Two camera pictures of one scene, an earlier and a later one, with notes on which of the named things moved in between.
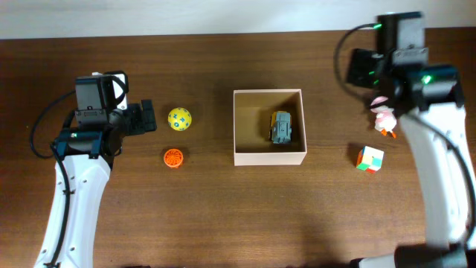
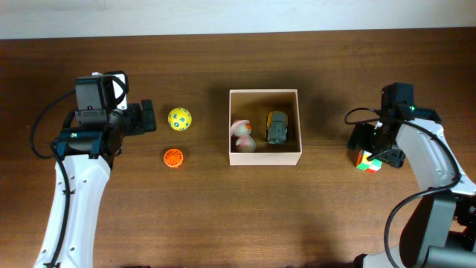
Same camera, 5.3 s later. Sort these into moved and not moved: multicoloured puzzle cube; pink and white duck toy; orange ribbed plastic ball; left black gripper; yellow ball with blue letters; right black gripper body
Moved: right black gripper body; pink and white duck toy
Not moved: yellow ball with blue letters; left black gripper; multicoloured puzzle cube; orange ribbed plastic ball
